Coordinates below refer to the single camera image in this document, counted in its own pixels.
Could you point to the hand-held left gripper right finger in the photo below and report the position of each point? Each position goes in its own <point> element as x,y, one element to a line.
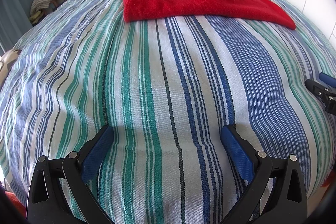
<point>237,154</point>

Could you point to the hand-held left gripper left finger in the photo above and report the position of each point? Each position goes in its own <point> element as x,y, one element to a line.
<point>95,154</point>

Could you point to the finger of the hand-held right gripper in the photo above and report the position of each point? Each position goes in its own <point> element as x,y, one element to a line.
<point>316,86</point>
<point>328,80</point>

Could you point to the striped bedspread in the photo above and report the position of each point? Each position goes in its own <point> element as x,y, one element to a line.
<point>157,77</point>

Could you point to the patterned grey cushion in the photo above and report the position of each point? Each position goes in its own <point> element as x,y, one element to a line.
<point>9,61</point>

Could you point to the blue curtain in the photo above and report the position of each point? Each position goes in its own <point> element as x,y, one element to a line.
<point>18,3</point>

